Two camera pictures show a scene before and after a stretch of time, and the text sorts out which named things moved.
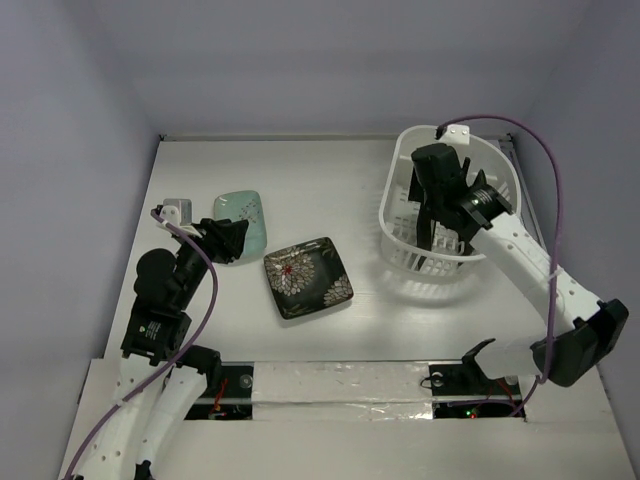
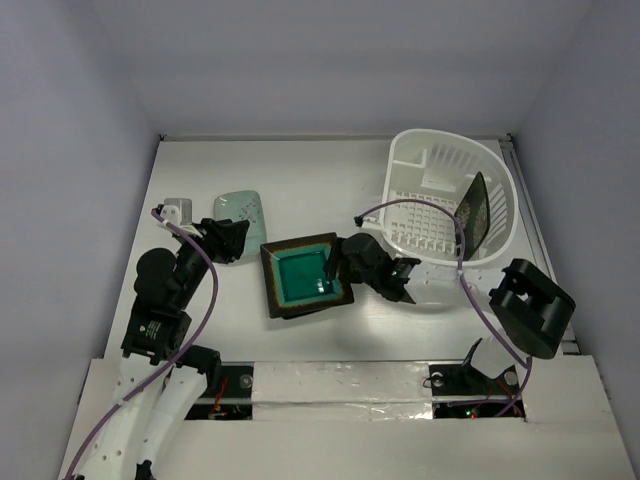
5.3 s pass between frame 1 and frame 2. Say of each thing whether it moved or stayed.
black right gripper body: moved
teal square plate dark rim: moved
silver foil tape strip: stayed
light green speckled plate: stayed
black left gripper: stayed
